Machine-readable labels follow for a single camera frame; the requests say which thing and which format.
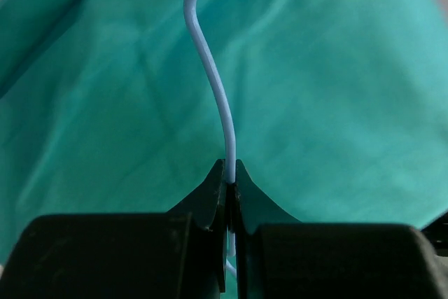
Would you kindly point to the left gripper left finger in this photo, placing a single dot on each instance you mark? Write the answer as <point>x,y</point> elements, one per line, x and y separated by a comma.
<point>176,254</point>

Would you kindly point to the blue hanger with teal trousers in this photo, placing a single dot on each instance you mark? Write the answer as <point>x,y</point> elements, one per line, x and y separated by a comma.
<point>211,71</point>

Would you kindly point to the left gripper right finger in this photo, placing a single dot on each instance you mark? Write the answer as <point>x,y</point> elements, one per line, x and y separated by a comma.
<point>279,256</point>

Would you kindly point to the teal trousers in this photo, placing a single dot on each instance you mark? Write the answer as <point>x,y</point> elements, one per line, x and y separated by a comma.
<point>339,106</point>

